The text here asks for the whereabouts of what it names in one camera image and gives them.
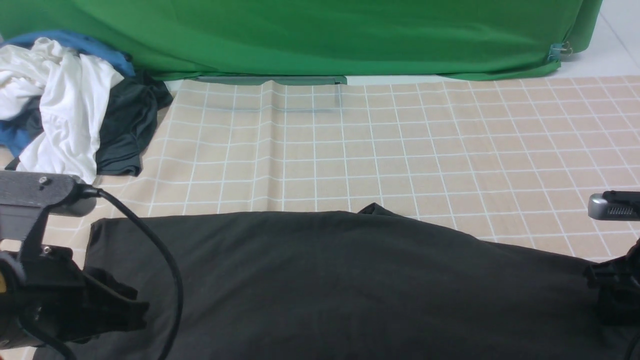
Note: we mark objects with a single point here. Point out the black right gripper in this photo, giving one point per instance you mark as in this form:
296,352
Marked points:
618,284

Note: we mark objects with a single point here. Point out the beige checkered tablecloth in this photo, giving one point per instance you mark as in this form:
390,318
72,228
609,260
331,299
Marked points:
512,161

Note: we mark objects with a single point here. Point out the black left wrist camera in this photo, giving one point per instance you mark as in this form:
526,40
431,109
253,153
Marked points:
27,199

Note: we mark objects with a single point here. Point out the dark gray long-sleeve top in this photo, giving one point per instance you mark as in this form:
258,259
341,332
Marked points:
375,286

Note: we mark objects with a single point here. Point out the dark teal crumpled garment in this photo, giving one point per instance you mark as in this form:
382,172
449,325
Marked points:
130,121

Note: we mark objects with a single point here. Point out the green backdrop cloth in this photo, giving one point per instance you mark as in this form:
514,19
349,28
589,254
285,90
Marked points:
470,40

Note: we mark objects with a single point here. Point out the white crumpled shirt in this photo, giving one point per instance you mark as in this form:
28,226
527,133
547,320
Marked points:
73,91

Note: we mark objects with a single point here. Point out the blue binder clip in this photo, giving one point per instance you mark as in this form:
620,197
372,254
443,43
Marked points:
559,51

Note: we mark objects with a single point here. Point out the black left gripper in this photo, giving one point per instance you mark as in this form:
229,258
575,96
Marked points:
49,299

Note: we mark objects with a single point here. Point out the blue crumpled garment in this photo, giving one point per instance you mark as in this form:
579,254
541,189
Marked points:
85,47

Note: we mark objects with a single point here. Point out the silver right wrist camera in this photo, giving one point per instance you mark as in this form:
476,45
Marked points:
614,205

